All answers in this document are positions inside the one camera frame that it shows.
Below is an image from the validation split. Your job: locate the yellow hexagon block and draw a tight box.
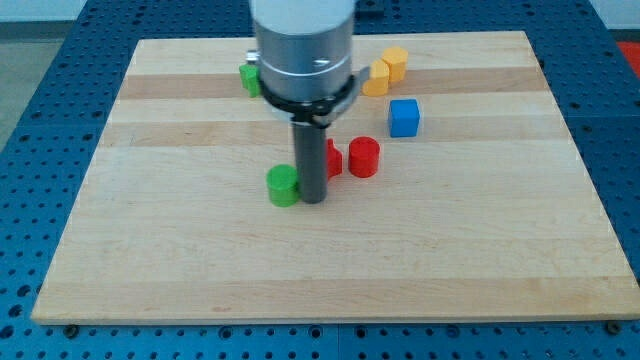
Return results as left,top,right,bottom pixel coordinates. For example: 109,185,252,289
381,46,409,83

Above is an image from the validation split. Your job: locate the wooden board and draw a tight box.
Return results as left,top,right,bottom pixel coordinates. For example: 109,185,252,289
31,31,639,325

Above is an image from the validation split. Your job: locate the black clamp ring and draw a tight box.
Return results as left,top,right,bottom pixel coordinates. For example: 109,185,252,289
258,75,355,130

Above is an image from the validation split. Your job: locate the green star block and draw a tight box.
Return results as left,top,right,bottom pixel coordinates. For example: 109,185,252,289
239,64,261,98

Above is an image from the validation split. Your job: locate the red cylinder block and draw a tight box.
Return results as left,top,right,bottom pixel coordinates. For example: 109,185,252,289
348,136,380,178

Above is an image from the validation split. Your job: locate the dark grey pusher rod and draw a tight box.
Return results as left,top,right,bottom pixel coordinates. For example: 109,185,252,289
292,125,328,204

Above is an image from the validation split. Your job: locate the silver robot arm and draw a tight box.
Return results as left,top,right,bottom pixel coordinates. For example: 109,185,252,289
249,0,370,129

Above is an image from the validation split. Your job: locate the blue cube block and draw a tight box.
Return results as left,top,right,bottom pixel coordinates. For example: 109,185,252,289
388,99,421,138

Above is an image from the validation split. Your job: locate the yellow heart block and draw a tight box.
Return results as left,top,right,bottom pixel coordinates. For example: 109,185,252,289
361,59,390,97

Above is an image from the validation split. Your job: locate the red star block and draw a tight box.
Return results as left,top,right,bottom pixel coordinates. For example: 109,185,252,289
326,138,343,180

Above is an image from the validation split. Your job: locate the green cylinder block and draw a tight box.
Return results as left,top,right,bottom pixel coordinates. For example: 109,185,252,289
266,164,299,207

